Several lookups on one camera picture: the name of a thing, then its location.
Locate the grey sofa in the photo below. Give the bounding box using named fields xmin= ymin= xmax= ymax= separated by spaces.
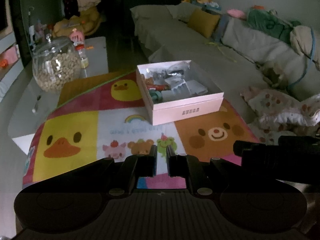
xmin=131 ymin=3 xmax=319 ymax=123

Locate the pink toy figure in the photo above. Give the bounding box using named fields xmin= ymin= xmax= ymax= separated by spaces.
xmin=69 ymin=28 xmax=85 ymax=46

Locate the green plush toy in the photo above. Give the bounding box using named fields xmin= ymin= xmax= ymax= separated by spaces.
xmin=247 ymin=9 xmax=302 ymax=44

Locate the floral ruffled cushion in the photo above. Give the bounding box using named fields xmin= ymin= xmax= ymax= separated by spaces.
xmin=240 ymin=87 xmax=319 ymax=145

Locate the mustard yellow pillow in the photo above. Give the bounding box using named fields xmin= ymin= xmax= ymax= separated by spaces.
xmin=187 ymin=9 xmax=220 ymax=38

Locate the yellow rocking toy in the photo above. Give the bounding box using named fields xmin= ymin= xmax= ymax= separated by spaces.
xmin=53 ymin=7 xmax=102 ymax=37

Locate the small red-capped bottle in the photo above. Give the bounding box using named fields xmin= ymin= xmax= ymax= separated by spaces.
xmin=75 ymin=44 xmax=89 ymax=69

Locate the colourful cartoon animal mat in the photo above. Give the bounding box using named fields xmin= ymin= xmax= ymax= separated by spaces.
xmin=22 ymin=73 xmax=257 ymax=189

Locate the pink cardboard box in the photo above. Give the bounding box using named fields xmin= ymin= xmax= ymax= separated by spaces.
xmin=136 ymin=60 xmax=224 ymax=125

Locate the glass jar with snacks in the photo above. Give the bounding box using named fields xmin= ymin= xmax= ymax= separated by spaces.
xmin=33 ymin=34 xmax=81 ymax=93

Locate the white battery charger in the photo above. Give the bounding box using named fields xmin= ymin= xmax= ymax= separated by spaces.
xmin=164 ymin=77 xmax=191 ymax=98

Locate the white low table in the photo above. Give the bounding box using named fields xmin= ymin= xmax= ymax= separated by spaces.
xmin=8 ymin=34 xmax=108 ymax=154

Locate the black object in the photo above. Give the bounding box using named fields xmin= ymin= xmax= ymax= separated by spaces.
xmin=148 ymin=61 xmax=190 ymax=80

